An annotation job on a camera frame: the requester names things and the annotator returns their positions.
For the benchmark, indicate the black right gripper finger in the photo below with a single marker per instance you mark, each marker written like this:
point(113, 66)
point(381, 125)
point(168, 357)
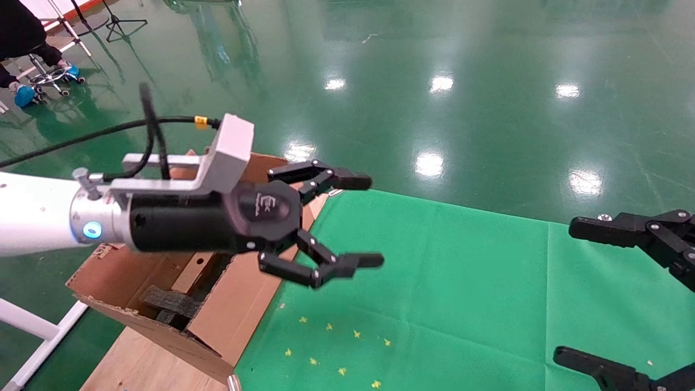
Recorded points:
point(624, 231)
point(608, 376)

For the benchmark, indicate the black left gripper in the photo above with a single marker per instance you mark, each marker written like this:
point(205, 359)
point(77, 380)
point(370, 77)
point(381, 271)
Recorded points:
point(217, 222)

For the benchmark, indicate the small brown cardboard box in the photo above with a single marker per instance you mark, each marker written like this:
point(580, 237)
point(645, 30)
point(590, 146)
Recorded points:
point(187, 277)

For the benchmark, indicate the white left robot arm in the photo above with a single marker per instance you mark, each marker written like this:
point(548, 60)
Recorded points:
point(38, 212)

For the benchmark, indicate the large open cardboard carton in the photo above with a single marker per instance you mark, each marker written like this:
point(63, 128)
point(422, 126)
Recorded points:
point(239, 309)

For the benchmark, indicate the green cloth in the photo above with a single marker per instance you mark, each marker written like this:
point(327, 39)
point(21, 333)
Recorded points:
point(478, 304)

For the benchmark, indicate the black foam block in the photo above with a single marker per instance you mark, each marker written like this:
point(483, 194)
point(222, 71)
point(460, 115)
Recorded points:
point(171, 304)

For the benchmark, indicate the black tripod stand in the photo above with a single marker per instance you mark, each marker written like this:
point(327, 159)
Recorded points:
point(112, 16)

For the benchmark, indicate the blue shoe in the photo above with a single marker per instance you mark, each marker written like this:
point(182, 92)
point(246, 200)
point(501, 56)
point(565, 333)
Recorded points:
point(24, 96)
point(73, 71)

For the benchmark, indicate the black round base stand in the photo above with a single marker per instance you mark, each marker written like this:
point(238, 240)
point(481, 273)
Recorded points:
point(95, 24)

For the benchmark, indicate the chrome wheeled stool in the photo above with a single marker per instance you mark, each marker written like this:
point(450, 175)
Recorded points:
point(49, 77)

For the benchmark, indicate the person in black clothes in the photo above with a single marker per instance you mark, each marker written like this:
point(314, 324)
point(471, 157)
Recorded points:
point(19, 30)

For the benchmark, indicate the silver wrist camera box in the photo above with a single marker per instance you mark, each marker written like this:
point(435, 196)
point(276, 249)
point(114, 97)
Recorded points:
point(233, 141)

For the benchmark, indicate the white pipe frame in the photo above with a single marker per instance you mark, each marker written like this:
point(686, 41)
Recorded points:
point(27, 320)

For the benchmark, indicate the white metal stand frame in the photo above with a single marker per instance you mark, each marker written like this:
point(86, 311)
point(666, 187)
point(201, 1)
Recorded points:
point(70, 28)

